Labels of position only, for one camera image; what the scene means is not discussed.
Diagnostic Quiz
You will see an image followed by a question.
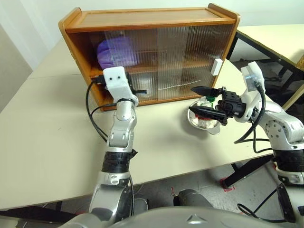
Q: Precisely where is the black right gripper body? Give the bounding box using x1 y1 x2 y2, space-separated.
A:
215 86 247 125

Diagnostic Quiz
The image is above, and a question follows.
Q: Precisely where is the silver robot torso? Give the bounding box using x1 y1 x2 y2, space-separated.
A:
111 206 294 228

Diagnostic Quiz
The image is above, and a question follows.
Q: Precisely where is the beige table with black frame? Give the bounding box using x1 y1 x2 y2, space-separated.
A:
227 23 304 112

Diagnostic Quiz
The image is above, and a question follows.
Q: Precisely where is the white door handle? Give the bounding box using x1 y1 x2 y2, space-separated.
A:
212 58 223 76

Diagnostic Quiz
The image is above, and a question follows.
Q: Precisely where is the grey right robot knee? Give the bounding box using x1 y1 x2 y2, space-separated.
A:
173 189 213 209

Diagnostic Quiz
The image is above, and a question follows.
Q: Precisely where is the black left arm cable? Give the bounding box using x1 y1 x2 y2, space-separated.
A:
85 75 121 143

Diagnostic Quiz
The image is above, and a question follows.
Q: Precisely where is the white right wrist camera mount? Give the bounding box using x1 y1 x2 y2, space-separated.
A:
234 61 266 123

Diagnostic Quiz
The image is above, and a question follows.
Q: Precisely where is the white plush toy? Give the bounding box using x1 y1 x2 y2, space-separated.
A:
194 95 220 130

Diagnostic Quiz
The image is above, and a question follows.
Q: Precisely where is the black table leg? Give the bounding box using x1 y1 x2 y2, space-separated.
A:
0 205 63 223
224 158 277 190

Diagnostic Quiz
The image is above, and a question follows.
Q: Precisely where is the grey robot knee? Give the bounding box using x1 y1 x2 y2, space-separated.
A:
132 198 149 212
173 189 213 209

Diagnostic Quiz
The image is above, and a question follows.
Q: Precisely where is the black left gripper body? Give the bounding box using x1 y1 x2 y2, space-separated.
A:
125 72 148 95

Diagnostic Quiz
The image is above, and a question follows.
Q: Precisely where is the grey left robot knee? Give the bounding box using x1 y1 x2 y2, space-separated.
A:
132 198 149 212

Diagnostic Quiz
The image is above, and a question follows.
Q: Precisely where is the steel bowl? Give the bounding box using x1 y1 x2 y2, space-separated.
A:
187 96 223 135

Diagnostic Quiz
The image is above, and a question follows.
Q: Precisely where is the thin black looped cable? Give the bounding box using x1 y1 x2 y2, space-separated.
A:
237 187 287 223

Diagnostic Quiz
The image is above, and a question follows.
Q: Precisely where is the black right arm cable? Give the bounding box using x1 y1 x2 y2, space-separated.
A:
234 80 274 154

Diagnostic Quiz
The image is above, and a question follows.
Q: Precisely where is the purple tissue pack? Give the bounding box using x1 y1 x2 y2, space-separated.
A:
96 36 138 70

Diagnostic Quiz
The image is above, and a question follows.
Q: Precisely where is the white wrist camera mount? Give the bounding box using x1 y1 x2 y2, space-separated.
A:
102 66 140 106
234 61 266 123

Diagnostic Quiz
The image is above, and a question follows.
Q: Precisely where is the ribbed clear sliding door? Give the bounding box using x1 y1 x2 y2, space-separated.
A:
104 27 190 105
157 23 236 102

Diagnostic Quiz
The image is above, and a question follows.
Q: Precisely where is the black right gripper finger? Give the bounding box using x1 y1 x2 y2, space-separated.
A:
190 86 220 96
189 106 226 120

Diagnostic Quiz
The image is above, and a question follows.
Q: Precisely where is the wooden two-shelf cabinet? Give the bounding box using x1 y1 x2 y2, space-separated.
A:
58 2 240 112

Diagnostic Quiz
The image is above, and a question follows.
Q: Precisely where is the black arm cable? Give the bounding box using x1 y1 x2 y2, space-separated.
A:
234 80 274 154
85 75 121 143

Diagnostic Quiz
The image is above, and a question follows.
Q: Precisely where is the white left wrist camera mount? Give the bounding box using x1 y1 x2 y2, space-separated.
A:
102 66 140 106

